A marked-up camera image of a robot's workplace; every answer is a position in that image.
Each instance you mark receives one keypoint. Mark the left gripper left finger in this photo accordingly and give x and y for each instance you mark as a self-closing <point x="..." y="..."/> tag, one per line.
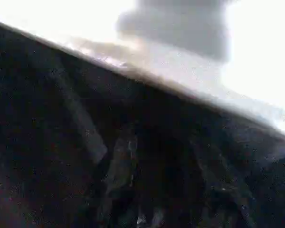
<point x="123" y="171"/>

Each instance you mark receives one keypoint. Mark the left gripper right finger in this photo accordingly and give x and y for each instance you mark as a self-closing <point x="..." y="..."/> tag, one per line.
<point x="218" y="194"/>

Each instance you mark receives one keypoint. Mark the black mat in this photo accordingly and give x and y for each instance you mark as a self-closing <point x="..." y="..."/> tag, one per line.
<point x="50" y="118"/>

